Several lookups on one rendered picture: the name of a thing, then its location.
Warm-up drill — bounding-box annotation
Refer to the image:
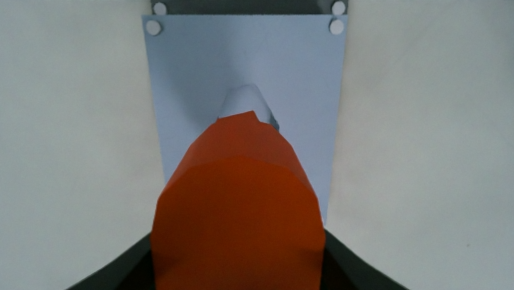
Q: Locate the light blue flat plate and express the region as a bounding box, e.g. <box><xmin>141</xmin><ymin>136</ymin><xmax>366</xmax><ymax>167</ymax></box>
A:
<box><xmin>140</xmin><ymin>16</ymin><xmax>348</xmax><ymax>227</ymax></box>

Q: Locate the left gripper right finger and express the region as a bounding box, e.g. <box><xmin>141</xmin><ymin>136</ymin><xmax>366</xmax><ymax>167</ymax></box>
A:
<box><xmin>319</xmin><ymin>228</ymin><xmax>410</xmax><ymax>290</ymax></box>

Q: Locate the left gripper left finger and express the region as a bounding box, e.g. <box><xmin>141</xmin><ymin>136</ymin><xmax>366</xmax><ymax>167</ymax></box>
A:
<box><xmin>65</xmin><ymin>232</ymin><xmax>156</xmax><ymax>290</ymax></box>

